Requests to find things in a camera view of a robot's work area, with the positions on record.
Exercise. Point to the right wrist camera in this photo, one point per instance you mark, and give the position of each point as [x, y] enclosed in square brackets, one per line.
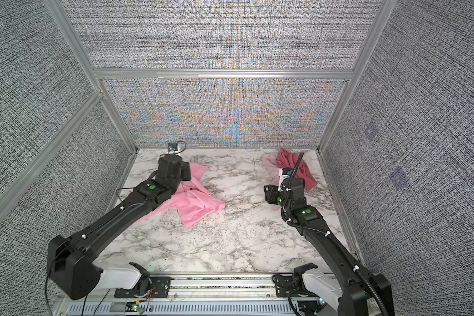
[284, 178]

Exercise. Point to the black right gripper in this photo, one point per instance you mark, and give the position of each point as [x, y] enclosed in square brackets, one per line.
[271, 193]

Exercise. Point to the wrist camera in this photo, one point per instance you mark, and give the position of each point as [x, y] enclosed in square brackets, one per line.
[176, 147]
[284, 178]

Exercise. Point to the dark magenta cloth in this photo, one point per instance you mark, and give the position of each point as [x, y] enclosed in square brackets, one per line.
[286, 158]

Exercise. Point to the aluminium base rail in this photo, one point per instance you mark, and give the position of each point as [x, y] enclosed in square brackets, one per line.
[199, 294]

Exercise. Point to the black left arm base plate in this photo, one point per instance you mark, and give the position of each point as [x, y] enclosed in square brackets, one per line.
[154, 287]

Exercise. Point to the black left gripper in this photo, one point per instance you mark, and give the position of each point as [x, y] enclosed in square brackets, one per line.
[186, 169]

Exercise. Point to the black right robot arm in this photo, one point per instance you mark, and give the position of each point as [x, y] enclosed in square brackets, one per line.
[356, 284]

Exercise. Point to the pale pink cloth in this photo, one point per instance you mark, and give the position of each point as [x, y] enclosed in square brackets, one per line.
[269, 161]

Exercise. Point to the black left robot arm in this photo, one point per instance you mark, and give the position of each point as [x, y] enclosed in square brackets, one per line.
[71, 261]

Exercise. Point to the bright pink cloth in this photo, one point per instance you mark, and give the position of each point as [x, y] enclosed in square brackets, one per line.
[192, 200]

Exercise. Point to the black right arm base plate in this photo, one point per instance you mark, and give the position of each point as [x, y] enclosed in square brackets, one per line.
[290, 287]

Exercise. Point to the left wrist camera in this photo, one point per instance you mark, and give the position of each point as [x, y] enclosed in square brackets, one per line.
[176, 147]

